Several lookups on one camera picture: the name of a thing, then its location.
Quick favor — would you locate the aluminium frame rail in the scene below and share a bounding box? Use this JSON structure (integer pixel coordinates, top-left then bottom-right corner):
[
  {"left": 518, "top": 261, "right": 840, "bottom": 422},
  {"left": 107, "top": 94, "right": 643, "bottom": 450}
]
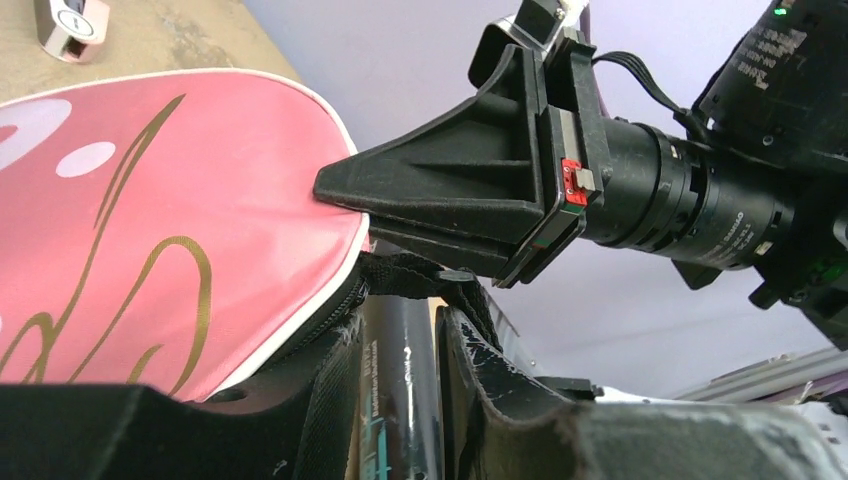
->
[{"left": 674, "top": 348, "right": 847, "bottom": 403}]

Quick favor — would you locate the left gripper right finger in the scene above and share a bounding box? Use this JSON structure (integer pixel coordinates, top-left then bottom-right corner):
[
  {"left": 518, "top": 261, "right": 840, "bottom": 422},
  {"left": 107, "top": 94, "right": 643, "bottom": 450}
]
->
[{"left": 437, "top": 308, "right": 847, "bottom": 479}]

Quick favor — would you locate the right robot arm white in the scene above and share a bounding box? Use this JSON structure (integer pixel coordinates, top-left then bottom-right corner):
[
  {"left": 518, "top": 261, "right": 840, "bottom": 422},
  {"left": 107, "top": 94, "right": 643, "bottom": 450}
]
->
[{"left": 314, "top": 1, "right": 847, "bottom": 349}]

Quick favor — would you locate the black shuttlecock tube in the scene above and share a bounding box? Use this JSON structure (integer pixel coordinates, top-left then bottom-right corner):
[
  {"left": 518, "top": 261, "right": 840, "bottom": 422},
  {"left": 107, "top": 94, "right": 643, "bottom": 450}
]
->
[{"left": 352, "top": 296, "right": 444, "bottom": 480}]

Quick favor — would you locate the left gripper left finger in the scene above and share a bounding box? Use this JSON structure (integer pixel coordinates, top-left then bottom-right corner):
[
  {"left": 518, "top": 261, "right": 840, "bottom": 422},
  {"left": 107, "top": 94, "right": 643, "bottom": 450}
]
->
[{"left": 1, "top": 314, "right": 363, "bottom": 479}]

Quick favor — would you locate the pink sport racket bag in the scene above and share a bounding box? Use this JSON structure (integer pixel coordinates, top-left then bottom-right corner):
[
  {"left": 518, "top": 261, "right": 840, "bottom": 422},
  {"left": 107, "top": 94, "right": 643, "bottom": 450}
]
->
[{"left": 1, "top": 68, "right": 369, "bottom": 401}]

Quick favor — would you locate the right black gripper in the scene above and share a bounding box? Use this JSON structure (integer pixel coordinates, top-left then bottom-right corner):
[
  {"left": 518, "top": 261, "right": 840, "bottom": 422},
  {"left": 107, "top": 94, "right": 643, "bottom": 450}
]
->
[{"left": 313, "top": 27, "right": 609, "bottom": 288}]

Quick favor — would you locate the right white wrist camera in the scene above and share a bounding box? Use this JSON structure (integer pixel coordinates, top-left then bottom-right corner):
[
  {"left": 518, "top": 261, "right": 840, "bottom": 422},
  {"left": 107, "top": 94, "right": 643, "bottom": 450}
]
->
[{"left": 468, "top": 0, "right": 589, "bottom": 88}]

